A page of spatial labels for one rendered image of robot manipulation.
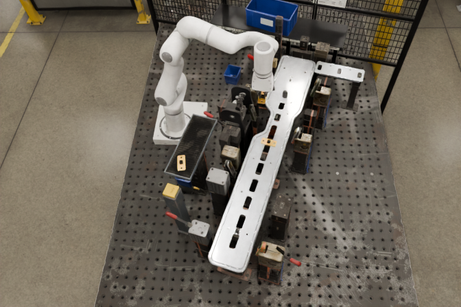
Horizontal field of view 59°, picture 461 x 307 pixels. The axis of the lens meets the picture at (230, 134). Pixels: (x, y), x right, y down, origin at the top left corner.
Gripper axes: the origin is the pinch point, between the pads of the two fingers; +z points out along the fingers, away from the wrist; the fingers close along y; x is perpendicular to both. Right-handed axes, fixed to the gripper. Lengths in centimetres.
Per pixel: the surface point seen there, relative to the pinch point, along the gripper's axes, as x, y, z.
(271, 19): 75, -7, 16
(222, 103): 8.0, -23.9, 22.4
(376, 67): 90, 68, 61
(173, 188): -52, -33, 14
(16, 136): 25, -224, 131
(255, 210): -48, 5, 30
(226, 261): -76, -3, 30
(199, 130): -17.7, -29.2, 14.1
